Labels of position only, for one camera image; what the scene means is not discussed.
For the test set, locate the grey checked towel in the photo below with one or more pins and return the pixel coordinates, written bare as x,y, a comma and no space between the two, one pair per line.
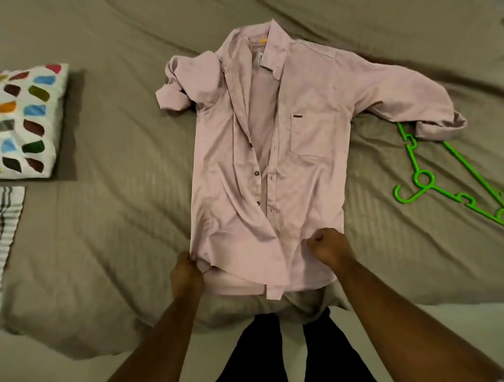
9,220

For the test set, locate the person's black trousers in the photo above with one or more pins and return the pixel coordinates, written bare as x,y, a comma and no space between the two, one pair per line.
252,354

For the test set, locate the person's right forearm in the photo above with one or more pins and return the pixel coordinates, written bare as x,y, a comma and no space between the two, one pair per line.
401,330

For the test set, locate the person's left forearm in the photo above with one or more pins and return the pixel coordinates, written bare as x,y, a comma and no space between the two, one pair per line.
161,346

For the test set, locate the bed with taupe sheet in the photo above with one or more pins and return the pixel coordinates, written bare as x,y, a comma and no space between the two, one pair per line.
102,212

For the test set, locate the person's left hand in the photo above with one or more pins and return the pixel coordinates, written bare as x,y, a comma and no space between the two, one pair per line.
189,279

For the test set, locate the pile of coloured plastic hangers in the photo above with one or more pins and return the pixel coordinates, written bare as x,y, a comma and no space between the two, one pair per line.
425,179

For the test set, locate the pink garment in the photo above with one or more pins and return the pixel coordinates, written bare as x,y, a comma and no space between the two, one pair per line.
307,197

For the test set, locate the colourful leaf print pillow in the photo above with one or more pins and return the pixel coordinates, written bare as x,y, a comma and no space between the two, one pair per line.
31,118

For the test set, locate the person's right hand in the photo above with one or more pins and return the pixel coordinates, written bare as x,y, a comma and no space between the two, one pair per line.
332,252

